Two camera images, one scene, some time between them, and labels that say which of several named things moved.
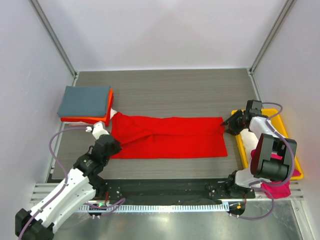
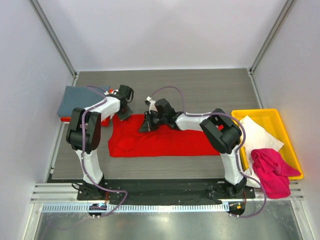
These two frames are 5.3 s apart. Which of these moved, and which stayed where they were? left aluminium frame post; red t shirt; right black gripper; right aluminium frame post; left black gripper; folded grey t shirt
Moved: left black gripper; right black gripper
Stayed: right aluminium frame post; left aluminium frame post; folded grey t shirt; red t shirt
